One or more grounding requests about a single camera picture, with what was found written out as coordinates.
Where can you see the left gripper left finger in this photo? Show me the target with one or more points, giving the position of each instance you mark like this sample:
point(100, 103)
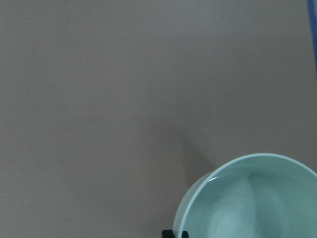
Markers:
point(167, 234)

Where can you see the pale green bowl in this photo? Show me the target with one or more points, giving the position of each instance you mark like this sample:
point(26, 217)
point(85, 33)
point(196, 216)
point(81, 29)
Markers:
point(254, 196)

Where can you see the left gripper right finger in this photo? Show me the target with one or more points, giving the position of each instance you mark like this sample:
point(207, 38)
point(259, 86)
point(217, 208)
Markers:
point(185, 234)

